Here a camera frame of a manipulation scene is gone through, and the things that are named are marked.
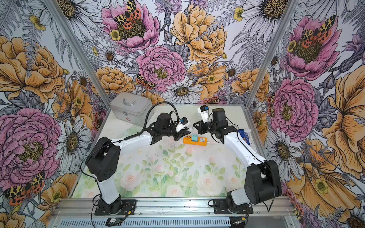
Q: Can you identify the teal USB charger adapter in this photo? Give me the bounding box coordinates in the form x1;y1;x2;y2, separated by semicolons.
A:
191;134;199;142

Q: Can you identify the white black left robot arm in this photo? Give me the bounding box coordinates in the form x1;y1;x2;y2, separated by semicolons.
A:
86;113;190;216

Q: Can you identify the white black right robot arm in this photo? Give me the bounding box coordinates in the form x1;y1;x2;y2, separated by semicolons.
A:
193;105;282;213

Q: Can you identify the orange power strip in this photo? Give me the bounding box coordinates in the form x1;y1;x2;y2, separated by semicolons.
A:
183;135;207;146

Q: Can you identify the blue white snack packet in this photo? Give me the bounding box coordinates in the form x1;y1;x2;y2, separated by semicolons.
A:
238;129;252;145

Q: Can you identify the silver metal case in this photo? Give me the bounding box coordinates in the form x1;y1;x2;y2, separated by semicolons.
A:
110;92;153;126

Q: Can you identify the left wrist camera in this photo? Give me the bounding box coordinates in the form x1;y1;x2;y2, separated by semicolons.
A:
176;117;189;132

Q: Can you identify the black corrugated cable conduit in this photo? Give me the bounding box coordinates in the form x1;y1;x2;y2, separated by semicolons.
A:
122;102;180;142

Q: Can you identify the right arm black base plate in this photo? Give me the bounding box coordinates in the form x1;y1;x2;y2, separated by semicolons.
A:
208;198;253;215

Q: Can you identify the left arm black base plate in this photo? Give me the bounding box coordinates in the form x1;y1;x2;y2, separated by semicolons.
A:
94;199;137;216

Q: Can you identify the aluminium front rail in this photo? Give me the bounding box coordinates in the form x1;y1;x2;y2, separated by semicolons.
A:
48;197;300;228

